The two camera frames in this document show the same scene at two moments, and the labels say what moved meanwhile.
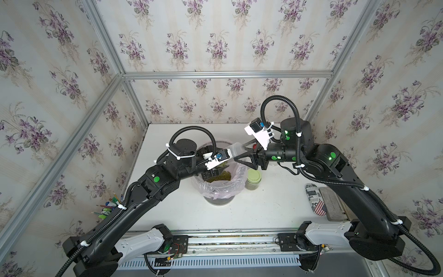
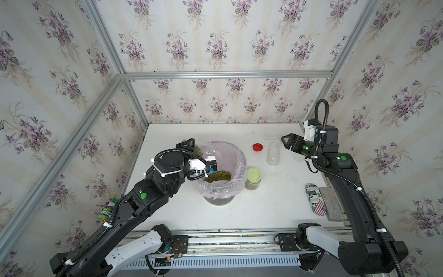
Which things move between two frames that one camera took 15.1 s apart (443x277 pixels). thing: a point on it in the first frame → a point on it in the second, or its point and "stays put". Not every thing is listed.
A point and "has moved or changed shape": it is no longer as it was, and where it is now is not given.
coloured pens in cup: [112, 204] stays put
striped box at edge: [315, 199] stays put
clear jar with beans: [236, 149] has moved or changed shape
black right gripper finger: [252, 145] → [294, 141]
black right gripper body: [278, 153] → [307, 147]
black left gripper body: [200, 164] → [186, 148]
